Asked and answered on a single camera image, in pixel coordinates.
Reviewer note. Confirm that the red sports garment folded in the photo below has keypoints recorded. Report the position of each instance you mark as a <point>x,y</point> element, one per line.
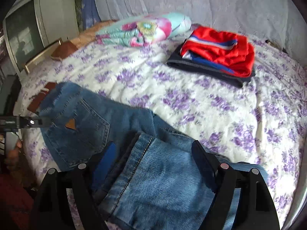
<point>228,52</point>

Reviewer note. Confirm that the brown pillow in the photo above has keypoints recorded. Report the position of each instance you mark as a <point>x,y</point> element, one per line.
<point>63,51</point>

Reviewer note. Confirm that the blue denim jeans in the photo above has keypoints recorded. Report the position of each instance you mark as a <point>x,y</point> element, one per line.
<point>143,173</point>

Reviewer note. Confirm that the red clothing of person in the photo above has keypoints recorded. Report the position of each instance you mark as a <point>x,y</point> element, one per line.
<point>16,204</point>

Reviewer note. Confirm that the purple floral bed sheet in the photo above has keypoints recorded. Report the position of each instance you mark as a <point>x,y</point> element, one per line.
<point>264,122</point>

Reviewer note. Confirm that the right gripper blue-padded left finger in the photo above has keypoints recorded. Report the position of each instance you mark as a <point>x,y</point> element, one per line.
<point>51,206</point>

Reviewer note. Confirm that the white lace headboard cover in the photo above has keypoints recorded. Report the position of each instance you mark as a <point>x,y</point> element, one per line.
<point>277,20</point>

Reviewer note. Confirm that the person's left hand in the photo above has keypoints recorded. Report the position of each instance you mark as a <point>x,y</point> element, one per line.
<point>12,157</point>

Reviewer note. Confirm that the blue patterned cushion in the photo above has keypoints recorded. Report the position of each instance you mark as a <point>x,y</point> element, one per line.
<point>90,14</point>

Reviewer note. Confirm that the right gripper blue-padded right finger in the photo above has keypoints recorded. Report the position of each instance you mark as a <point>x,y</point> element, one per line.
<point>241,198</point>

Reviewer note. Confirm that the floral turquoise pink folded quilt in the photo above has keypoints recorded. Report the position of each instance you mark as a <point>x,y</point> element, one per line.
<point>142,31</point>

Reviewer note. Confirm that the dark navy folded garment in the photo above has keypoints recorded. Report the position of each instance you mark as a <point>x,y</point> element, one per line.
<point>177,62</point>

